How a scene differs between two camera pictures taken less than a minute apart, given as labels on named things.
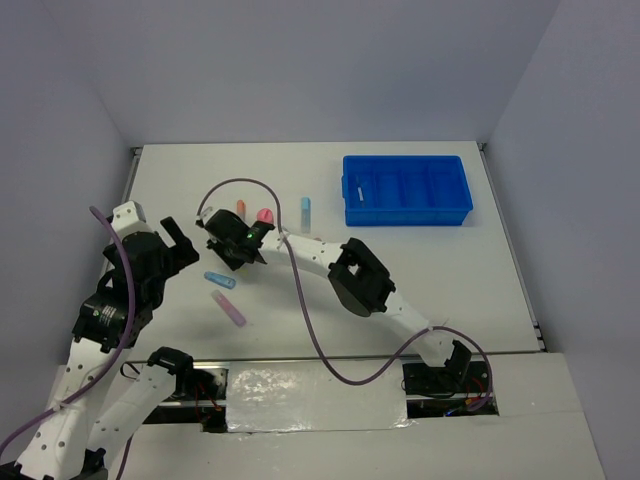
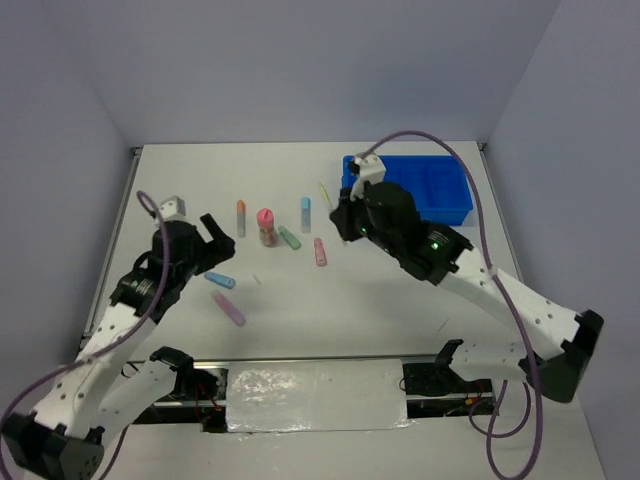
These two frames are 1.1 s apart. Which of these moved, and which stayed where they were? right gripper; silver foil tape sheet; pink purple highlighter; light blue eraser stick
Moved: right gripper
Stayed: pink purple highlighter; silver foil tape sheet; light blue eraser stick
